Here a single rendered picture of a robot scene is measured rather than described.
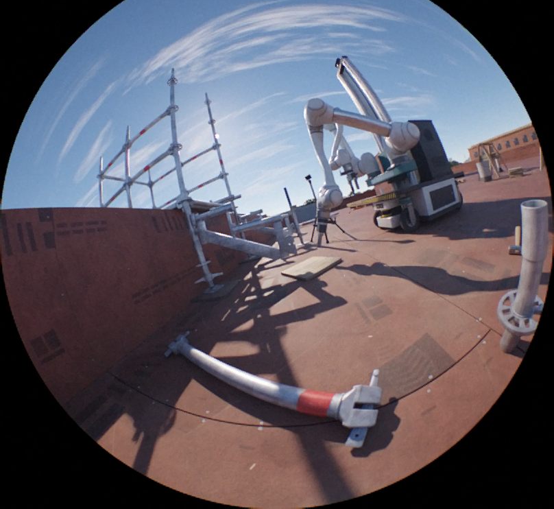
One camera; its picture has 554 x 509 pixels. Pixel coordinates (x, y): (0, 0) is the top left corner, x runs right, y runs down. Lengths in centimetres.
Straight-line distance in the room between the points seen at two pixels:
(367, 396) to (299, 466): 16
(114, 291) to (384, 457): 101
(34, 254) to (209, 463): 81
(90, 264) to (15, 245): 40
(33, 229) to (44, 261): 13
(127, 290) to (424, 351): 111
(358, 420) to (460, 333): 29
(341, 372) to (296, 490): 27
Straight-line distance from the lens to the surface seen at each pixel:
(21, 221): 91
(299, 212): 698
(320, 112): 106
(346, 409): 32
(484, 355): 46
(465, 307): 56
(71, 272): 88
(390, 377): 40
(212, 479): 40
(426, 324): 51
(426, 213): 139
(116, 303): 94
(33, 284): 86
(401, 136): 117
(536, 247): 35
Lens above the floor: 34
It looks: 2 degrees down
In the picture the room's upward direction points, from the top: 18 degrees counter-clockwise
